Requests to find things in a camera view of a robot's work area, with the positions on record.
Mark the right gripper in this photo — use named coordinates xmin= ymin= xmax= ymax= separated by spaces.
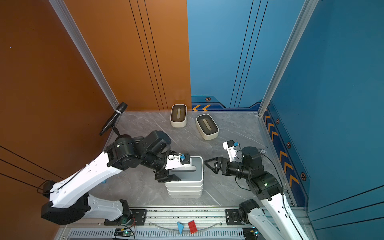
xmin=205 ymin=158 xmax=253 ymax=181

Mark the grey lid tissue box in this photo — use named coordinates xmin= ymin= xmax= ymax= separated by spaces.
xmin=166 ymin=185 xmax=203 ymax=192
xmin=168 ymin=190 xmax=203 ymax=196
xmin=165 ymin=156 xmax=204 ymax=187

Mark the cream tissue box angled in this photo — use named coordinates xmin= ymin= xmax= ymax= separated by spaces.
xmin=196 ymin=114 xmax=219 ymax=141

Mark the bamboo lid tissue box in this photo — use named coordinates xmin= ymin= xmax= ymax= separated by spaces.
xmin=169 ymin=194 xmax=202 ymax=199

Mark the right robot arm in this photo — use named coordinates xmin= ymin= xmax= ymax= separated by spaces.
xmin=204 ymin=147 xmax=309 ymax=240

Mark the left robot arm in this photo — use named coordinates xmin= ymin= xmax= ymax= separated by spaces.
xmin=41 ymin=131 xmax=191 ymax=226

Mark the cream tissue box rear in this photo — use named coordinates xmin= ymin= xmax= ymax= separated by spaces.
xmin=170 ymin=104 xmax=187 ymax=128

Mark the blue triangle piece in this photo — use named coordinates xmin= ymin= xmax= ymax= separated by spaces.
xmin=177 ymin=222 xmax=185 ymax=235

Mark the red block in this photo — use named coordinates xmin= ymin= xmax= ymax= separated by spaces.
xmin=188 ymin=221 xmax=198 ymax=234

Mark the left circuit board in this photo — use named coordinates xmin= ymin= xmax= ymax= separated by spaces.
xmin=113 ymin=228 xmax=136 ymax=240

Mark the circuit board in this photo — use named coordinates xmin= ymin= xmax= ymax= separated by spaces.
xmin=243 ymin=228 xmax=258 ymax=240
xmin=113 ymin=228 xmax=136 ymax=240

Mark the black microphone on stand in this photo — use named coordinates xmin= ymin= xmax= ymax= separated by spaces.
xmin=99 ymin=102 xmax=128 ymax=137

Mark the right circuit board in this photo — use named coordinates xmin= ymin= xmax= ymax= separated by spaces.
xmin=243 ymin=228 xmax=258 ymax=240

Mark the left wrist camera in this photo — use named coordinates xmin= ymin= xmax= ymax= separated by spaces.
xmin=165 ymin=154 xmax=192 ymax=170

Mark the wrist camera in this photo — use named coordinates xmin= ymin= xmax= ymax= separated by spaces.
xmin=165 ymin=154 xmax=192 ymax=170
xmin=223 ymin=140 xmax=243 ymax=162

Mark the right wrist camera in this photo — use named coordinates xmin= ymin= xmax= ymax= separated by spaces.
xmin=223 ymin=140 xmax=243 ymax=162

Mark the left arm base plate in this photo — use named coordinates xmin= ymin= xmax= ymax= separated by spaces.
xmin=104 ymin=209 xmax=147 ymax=226

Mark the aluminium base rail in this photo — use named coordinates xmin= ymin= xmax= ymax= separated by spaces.
xmin=53 ymin=206 xmax=318 ymax=240

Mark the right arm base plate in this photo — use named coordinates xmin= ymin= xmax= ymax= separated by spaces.
xmin=225 ymin=209 xmax=250 ymax=226

